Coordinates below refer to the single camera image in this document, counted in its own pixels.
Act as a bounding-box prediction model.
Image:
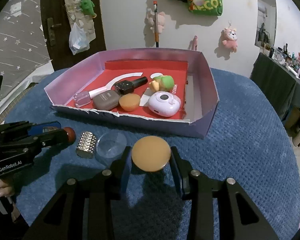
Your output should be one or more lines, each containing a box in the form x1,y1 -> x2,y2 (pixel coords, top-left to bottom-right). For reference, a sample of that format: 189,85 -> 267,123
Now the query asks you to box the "glitter bottle red round cap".
42,126 -> 77,144

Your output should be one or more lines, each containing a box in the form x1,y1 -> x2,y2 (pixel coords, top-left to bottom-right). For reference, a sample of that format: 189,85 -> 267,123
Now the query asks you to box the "grey eye shadow case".
93,90 -> 121,111

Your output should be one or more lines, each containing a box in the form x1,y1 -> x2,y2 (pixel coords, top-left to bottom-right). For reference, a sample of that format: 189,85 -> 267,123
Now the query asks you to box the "orange round makeup sponge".
119,93 -> 141,112

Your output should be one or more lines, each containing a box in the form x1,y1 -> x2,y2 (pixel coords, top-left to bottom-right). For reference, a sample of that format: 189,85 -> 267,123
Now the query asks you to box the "black star nail polish bottle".
114,76 -> 148,95

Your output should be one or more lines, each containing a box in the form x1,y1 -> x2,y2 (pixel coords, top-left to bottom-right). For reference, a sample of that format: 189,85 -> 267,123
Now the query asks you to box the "green hooded capybara toy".
148,75 -> 174,93

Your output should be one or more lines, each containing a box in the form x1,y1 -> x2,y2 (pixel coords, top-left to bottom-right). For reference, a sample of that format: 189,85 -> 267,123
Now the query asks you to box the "person's left hand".
0,179 -> 14,197

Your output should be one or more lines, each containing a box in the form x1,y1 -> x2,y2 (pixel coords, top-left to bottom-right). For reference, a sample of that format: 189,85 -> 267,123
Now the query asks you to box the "pink nail polish bottle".
73,86 -> 108,108

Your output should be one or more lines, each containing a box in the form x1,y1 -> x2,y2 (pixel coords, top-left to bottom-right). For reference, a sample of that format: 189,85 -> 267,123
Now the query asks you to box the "blue textured table cloth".
6,69 -> 300,239

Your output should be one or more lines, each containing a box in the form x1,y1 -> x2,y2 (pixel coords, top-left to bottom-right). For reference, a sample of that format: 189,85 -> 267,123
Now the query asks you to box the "white plastic bag hanging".
69,23 -> 90,55

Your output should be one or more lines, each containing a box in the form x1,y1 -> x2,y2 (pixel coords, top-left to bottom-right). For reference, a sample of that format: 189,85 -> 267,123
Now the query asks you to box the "dark wooden door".
40,0 -> 106,71

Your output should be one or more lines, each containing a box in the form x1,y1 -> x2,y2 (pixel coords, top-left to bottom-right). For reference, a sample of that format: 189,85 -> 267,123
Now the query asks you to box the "lilac round compact device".
147,91 -> 181,118

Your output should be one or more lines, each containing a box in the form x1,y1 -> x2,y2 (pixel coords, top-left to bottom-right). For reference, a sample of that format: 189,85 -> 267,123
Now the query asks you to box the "dark cloth covered side table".
250,53 -> 300,121

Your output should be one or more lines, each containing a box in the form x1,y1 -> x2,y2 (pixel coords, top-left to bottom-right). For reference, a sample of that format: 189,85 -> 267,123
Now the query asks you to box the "green plush on door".
80,0 -> 97,18

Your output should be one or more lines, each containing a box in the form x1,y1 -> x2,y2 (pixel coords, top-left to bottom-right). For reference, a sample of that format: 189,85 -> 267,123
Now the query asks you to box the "pink cardboard tray red bottom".
44,48 -> 219,139

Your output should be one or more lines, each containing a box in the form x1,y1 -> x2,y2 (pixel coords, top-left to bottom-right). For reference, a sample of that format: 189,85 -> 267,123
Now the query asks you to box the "small pink hanging figure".
190,35 -> 198,51

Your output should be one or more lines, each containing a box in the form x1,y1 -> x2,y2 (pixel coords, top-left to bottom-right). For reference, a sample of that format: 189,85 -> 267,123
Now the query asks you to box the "pink plush toy on wall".
222,28 -> 238,53

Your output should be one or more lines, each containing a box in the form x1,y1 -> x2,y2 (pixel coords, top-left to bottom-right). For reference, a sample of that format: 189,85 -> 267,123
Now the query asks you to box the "pale pink plush on wall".
146,9 -> 166,34

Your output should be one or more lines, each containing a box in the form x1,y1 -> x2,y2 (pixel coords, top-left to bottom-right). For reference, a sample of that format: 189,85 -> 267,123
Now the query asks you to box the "orange tipped stick on wall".
153,1 -> 159,48

